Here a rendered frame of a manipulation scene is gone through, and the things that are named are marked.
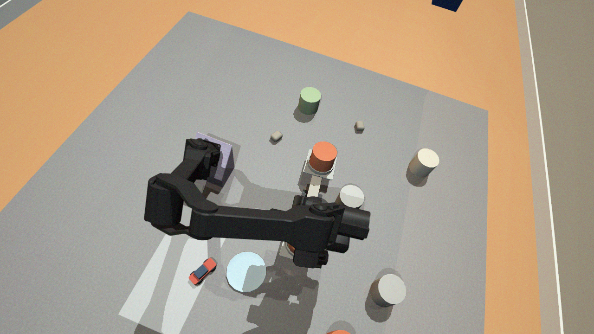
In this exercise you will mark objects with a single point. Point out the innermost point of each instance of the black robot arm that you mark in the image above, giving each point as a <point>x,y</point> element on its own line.
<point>310,226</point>

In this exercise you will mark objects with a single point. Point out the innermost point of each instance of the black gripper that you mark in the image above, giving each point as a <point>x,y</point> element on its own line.
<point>341,244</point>

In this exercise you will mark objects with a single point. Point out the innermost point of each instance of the beige cylinder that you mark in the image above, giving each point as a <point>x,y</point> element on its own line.
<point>424,162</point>

